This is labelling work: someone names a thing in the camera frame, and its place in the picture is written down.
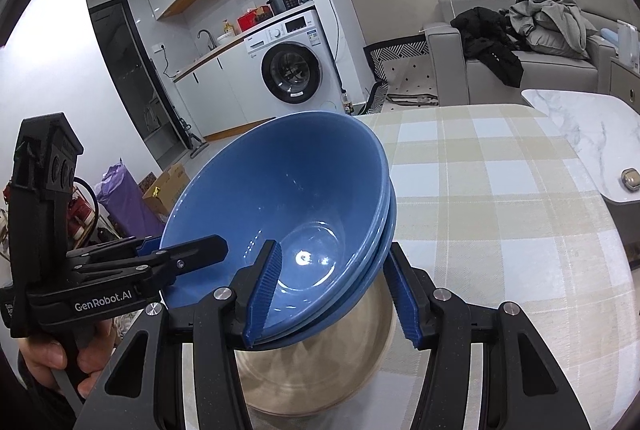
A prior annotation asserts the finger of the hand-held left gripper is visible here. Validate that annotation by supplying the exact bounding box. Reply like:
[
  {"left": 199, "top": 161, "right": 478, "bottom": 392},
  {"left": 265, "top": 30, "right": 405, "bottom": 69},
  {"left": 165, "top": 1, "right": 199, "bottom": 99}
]
[
  {"left": 67, "top": 235, "right": 166, "bottom": 263},
  {"left": 70, "top": 235, "right": 229, "bottom": 306}
]

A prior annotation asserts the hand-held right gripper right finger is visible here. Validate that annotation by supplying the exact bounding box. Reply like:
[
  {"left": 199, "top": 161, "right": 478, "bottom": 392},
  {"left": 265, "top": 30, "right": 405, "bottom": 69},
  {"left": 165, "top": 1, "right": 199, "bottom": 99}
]
[{"left": 382, "top": 241, "right": 591, "bottom": 430}]

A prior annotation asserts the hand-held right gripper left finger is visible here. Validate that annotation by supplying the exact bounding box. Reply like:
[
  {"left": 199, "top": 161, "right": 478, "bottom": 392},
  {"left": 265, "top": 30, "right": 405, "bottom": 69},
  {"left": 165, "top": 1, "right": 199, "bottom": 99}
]
[{"left": 74, "top": 239, "right": 283, "bottom": 430}]

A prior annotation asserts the blue bowl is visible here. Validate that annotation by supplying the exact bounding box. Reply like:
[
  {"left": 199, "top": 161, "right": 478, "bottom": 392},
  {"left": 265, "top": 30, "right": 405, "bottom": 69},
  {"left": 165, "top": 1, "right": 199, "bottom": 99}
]
[
  {"left": 160, "top": 111, "right": 392, "bottom": 346},
  {"left": 245, "top": 195, "right": 398, "bottom": 352},
  {"left": 250, "top": 182, "right": 396, "bottom": 349}
]

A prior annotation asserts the beige plate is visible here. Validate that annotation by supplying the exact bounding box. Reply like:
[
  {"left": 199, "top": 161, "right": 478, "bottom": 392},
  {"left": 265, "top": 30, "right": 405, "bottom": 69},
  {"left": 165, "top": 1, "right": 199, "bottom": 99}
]
[{"left": 234, "top": 277, "right": 397, "bottom": 417}]

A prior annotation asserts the person's left hand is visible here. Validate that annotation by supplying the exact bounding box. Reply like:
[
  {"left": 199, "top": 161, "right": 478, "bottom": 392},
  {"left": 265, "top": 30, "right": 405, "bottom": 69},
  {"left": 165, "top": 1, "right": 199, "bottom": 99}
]
[{"left": 20, "top": 317, "right": 121, "bottom": 398}]

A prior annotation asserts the purple bag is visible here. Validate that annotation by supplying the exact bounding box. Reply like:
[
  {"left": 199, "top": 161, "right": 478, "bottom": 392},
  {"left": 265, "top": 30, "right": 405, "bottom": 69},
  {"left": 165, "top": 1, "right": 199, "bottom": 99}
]
[{"left": 95, "top": 158, "right": 166, "bottom": 241}]

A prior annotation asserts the cardboard box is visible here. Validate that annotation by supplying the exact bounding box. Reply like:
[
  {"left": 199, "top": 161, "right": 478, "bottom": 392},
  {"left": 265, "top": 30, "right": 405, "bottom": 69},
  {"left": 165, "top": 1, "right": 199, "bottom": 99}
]
[{"left": 141, "top": 162, "right": 191, "bottom": 217}]

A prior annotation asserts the upright vacuum cleaner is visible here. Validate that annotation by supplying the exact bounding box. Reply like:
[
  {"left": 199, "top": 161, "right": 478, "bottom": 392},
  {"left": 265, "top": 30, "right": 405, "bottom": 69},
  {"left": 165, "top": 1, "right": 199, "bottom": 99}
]
[{"left": 180, "top": 120, "right": 208, "bottom": 159}]

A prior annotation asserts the checked tablecloth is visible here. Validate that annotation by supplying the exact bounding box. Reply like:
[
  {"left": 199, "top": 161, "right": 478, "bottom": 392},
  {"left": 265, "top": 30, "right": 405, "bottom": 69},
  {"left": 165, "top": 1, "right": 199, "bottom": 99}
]
[{"left": 180, "top": 104, "right": 632, "bottom": 430}]

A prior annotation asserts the white kitchen base cabinet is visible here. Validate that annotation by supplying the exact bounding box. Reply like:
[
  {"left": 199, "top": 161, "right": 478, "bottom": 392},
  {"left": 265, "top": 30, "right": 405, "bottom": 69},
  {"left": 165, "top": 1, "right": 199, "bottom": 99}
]
[{"left": 172, "top": 41, "right": 273, "bottom": 143}]

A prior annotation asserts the black glass door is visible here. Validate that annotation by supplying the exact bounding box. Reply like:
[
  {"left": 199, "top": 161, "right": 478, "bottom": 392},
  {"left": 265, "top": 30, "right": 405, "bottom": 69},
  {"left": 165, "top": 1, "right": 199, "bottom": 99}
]
[{"left": 89, "top": 0, "right": 193, "bottom": 168}]

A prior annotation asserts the red box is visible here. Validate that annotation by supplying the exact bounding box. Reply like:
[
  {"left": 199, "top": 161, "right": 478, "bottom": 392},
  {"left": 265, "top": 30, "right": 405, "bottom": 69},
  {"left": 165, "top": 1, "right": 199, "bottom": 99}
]
[{"left": 237, "top": 9, "right": 271, "bottom": 33}]

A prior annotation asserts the white washing machine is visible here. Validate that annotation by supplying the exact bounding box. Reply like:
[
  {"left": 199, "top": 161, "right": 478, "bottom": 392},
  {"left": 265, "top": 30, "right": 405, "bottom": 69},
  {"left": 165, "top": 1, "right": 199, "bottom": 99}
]
[{"left": 245, "top": 9, "right": 346, "bottom": 118}]

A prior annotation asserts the white marble coffee table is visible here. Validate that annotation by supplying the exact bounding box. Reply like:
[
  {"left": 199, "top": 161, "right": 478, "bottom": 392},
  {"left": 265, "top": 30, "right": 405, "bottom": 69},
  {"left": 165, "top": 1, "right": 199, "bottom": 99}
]
[{"left": 521, "top": 89, "right": 640, "bottom": 206}]

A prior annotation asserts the small round metal tin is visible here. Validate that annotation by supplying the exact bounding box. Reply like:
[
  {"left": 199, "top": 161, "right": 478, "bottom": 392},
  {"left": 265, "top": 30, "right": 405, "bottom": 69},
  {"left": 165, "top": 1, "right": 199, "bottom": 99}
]
[{"left": 619, "top": 167, "right": 640, "bottom": 194}]

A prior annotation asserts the black jacket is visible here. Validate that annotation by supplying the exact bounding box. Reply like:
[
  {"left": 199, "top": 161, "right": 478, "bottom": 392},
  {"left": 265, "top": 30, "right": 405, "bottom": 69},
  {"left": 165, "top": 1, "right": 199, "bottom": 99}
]
[{"left": 451, "top": 6, "right": 524, "bottom": 87}]

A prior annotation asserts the grey sofa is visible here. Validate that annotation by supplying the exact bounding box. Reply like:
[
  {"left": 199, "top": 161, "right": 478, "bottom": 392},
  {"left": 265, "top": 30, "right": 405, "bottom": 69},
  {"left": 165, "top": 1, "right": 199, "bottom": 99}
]
[{"left": 419, "top": 0, "right": 640, "bottom": 108}]

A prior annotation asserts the grey side cabinet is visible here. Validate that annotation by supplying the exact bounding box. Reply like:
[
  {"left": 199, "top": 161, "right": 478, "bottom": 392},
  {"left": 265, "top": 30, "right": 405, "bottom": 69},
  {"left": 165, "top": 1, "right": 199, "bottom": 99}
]
[{"left": 607, "top": 59, "right": 640, "bottom": 103}]

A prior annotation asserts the grey clothes pile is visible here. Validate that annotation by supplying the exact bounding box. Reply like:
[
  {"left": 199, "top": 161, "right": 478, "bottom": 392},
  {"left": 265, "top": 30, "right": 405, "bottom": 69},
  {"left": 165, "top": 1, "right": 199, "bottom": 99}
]
[{"left": 507, "top": 0, "right": 598, "bottom": 60}]

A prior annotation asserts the white kettle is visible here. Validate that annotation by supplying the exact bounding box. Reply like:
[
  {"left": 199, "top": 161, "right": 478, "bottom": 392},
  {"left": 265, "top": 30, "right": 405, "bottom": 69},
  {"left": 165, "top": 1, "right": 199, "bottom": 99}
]
[{"left": 616, "top": 20, "right": 640, "bottom": 61}]

